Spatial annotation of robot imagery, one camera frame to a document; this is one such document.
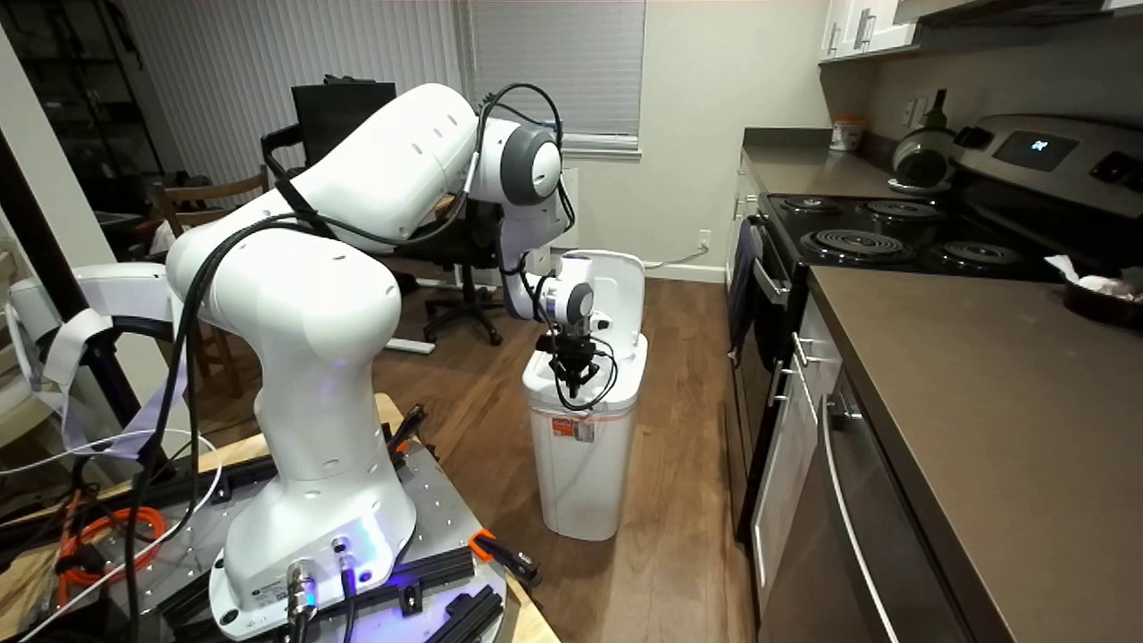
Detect black office chair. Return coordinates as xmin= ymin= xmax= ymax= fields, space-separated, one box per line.
xmin=261 ymin=73 xmax=503 ymax=354

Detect orange cable coil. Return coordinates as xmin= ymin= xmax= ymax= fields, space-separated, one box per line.
xmin=49 ymin=503 xmax=172 ymax=608

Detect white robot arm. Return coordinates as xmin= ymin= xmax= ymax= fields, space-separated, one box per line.
xmin=163 ymin=81 xmax=593 ymax=639

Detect black stainless electric stove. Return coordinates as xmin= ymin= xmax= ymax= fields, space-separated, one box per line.
xmin=727 ymin=113 xmax=1143 ymax=534

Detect robot mounting table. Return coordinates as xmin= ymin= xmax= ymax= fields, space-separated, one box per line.
xmin=0 ymin=437 xmax=562 ymax=643

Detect stainless steel dishwasher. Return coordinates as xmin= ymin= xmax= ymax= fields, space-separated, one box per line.
xmin=757 ymin=379 xmax=973 ymax=643

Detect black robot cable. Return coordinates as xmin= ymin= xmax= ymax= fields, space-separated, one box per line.
xmin=119 ymin=77 xmax=575 ymax=643

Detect white trash bin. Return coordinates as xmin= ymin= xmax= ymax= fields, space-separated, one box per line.
xmin=520 ymin=251 xmax=645 ymax=538

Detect white lower cabinet with drawer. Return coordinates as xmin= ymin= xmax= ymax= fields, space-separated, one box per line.
xmin=749 ymin=304 xmax=842 ymax=593

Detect black dish on counter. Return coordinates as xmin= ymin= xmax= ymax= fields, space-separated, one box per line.
xmin=1046 ymin=254 xmax=1143 ymax=328

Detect black kettle on stove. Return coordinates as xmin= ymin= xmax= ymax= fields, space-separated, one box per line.
xmin=890 ymin=91 xmax=954 ymax=191

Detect orange black clamp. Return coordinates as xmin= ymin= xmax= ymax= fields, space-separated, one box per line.
xmin=470 ymin=528 xmax=539 ymax=583

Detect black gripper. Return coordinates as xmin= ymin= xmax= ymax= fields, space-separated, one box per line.
xmin=549 ymin=334 xmax=599 ymax=396

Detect window blinds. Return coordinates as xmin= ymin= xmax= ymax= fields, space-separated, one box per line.
xmin=464 ymin=0 xmax=645 ymax=150

